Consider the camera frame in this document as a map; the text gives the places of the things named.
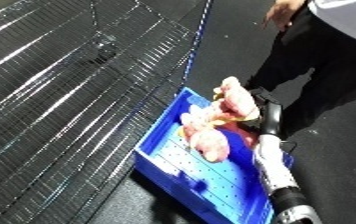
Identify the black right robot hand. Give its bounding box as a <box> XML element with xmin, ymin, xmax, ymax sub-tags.
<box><xmin>245</xmin><ymin>87</ymin><xmax>289</xmax><ymax>137</ymax></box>

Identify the pink soft toy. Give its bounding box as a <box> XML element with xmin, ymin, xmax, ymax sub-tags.
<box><xmin>176</xmin><ymin>76</ymin><xmax>264</xmax><ymax>164</ymax></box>

